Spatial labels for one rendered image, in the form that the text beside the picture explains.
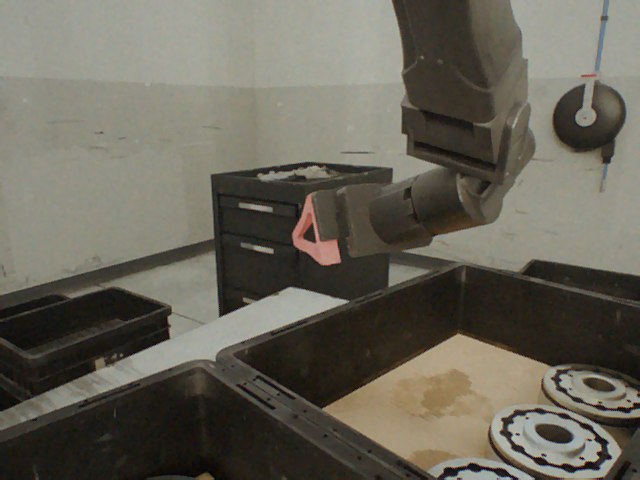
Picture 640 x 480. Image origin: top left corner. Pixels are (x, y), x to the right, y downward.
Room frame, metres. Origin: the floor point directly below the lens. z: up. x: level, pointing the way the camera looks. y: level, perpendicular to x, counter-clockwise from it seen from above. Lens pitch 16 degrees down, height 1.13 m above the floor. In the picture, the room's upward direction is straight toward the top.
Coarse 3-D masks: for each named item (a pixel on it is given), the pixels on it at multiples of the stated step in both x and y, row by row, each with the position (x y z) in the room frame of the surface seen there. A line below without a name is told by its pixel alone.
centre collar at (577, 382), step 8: (576, 376) 0.46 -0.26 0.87; (584, 376) 0.46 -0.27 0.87; (592, 376) 0.46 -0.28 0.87; (600, 376) 0.46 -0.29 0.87; (608, 376) 0.45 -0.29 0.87; (576, 384) 0.44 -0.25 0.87; (584, 384) 0.44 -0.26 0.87; (608, 384) 0.45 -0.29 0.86; (616, 384) 0.44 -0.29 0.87; (584, 392) 0.43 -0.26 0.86; (592, 392) 0.43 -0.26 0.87; (600, 392) 0.42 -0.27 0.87; (608, 392) 0.42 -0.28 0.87; (616, 392) 0.42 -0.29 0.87; (624, 392) 0.43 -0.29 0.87; (600, 400) 0.42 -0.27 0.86; (608, 400) 0.42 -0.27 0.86; (616, 400) 0.42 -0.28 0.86
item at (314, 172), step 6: (300, 168) 2.14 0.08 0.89; (306, 168) 2.13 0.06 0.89; (312, 168) 2.15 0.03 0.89; (318, 168) 2.14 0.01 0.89; (324, 168) 2.16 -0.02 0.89; (300, 174) 2.02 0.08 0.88; (306, 174) 2.03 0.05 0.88; (312, 174) 2.04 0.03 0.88; (318, 174) 2.04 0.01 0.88; (324, 174) 2.05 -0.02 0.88; (330, 174) 2.08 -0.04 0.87; (336, 174) 2.11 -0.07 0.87
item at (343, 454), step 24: (144, 384) 0.33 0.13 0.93; (240, 384) 0.34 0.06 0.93; (72, 408) 0.30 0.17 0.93; (96, 408) 0.31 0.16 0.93; (264, 408) 0.30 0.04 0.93; (288, 408) 0.30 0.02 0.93; (0, 432) 0.28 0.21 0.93; (24, 432) 0.28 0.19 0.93; (288, 432) 0.28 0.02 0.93; (312, 432) 0.28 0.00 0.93; (336, 456) 0.25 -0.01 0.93; (360, 456) 0.25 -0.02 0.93
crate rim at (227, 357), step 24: (456, 264) 0.64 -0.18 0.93; (384, 288) 0.55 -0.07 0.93; (408, 288) 0.56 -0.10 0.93; (552, 288) 0.55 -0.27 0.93; (576, 288) 0.55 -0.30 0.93; (336, 312) 0.48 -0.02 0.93; (264, 336) 0.42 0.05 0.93; (288, 336) 0.43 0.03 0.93; (216, 360) 0.37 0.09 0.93; (264, 384) 0.34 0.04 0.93; (312, 408) 0.30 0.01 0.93; (336, 432) 0.28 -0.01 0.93; (384, 456) 0.25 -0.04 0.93; (624, 456) 0.25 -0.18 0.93
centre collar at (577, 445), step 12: (528, 420) 0.38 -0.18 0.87; (540, 420) 0.38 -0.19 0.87; (552, 420) 0.38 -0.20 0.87; (528, 432) 0.36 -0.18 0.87; (564, 432) 0.37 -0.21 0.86; (576, 432) 0.36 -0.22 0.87; (540, 444) 0.35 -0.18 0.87; (552, 444) 0.35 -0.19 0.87; (564, 444) 0.35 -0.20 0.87; (576, 444) 0.35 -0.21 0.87
